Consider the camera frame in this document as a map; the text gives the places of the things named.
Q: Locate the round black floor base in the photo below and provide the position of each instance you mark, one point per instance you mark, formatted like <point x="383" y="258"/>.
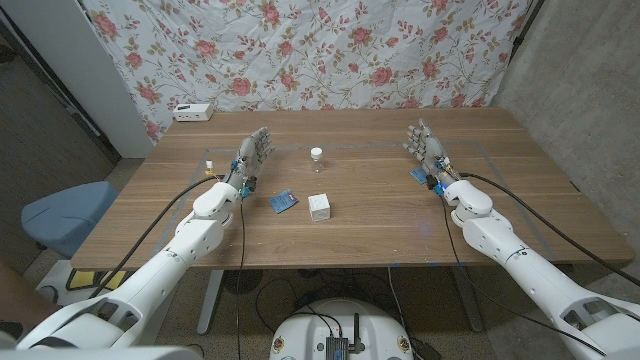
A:
<point x="242" y="281"/>

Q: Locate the yellow black floor mat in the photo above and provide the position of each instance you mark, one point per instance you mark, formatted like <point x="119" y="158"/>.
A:
<point x="80" y="280"/>

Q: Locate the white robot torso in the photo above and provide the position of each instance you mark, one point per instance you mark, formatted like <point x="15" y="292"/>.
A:
<point x="300" y="325"/>

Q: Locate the black module with antenna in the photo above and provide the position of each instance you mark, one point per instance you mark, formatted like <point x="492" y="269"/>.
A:
<point x="336" y="346"/>

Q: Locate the black backdrop pole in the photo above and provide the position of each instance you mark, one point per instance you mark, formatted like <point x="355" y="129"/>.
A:
<point x="525" y="25"/>

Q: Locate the floral backdrop cloth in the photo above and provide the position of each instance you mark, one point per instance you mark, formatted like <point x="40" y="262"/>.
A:
<point x="320" y="50"/>

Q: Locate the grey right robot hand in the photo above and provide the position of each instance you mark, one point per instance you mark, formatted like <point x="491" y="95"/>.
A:
<point x="430" y="150"/>

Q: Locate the blue padded stool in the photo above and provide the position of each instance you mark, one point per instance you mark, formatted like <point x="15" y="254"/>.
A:
<point x="65" y="215"/>

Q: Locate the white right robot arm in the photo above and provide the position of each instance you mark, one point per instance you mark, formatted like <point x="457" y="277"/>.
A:
<point x="525" y="270"/>

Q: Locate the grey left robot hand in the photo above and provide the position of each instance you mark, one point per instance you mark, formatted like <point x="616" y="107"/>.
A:
<point x="250" y="155"/>

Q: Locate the grey table leg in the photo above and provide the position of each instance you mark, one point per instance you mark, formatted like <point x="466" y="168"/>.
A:
<point x="470" y="305"/>

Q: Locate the black power adapter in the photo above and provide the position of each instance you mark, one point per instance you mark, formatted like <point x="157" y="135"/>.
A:
<point x="425" y="351"/>

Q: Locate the clear white-capped medicine bottle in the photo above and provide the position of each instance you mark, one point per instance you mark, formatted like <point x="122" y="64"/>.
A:
<point x="316" y="152"/>

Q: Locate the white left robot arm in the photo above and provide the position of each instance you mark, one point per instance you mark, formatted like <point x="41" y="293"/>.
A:
<point x="165" y="265"/>

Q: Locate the white power strip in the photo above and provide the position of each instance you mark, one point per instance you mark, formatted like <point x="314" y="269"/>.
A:
<point x="192" y="112"/>

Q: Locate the blue packet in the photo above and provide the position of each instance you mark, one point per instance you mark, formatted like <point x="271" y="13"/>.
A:
<point x="418" y="176"/>
<point x="283" y="201"/>

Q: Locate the white cube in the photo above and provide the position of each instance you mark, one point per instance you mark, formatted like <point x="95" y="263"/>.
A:
<point x="319" y="207"/>

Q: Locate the person's forearm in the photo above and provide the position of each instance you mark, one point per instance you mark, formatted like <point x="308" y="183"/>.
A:
<point x="20" y="300"/>

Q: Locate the white table leg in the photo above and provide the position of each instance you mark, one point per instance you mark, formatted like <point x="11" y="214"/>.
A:
<point x="210" y="305"/>

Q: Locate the white partition panel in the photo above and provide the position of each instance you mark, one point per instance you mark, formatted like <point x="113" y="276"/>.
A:
<point x="70" y="50"/>

